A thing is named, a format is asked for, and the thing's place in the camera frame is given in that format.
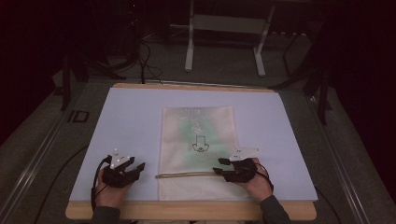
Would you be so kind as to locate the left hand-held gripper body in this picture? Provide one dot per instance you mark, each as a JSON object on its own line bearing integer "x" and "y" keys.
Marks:
{"x": 115, "y": 178}

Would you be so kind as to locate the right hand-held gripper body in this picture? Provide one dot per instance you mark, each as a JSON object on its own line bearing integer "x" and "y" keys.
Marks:
{"x": 243, "y": 169}

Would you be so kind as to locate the white mesh zipper bag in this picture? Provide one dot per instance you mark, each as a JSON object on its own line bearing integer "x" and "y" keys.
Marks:
{"x": 193, "y": 186}

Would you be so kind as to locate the person's left hand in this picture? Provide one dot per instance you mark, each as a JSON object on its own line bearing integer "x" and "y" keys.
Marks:
{"x": 107, "y": 194}

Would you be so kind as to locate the person's right hand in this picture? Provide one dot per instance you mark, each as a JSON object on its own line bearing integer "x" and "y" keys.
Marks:
{"x": 257, "y": 186}

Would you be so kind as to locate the light blue mat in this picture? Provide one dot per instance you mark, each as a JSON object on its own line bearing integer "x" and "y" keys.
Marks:
{"x": 134, "y": 124}

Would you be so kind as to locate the black stand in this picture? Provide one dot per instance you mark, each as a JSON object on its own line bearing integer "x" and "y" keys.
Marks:
{"x": 322, "y": 93}
{"x": 67, "y": 84}

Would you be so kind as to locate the white metal stand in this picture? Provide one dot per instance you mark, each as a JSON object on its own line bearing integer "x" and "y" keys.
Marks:
{"x": 230, "y": 23}

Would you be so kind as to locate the aluminium rail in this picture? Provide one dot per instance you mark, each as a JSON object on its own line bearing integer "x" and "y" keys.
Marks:
{"x": 34, "y": 161}
{"x": 341, "y": 168}

